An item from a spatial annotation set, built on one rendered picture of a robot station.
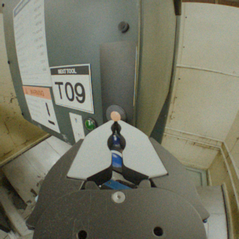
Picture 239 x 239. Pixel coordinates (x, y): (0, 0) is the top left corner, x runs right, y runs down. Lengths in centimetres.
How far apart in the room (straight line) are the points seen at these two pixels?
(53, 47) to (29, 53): 10
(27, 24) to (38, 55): 8
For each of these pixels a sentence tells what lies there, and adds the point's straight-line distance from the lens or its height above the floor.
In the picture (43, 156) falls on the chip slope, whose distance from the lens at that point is 155.
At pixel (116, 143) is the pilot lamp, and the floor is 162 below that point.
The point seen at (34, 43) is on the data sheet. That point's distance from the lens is 28.
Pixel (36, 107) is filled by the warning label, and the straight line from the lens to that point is 34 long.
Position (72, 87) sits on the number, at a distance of 19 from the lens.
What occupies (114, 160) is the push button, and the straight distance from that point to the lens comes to 19.
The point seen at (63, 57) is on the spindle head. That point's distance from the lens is 20.
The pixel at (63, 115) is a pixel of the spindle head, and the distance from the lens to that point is 24.
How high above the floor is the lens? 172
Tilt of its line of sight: 27 degrees down
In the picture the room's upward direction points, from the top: 1 degrees clockwise
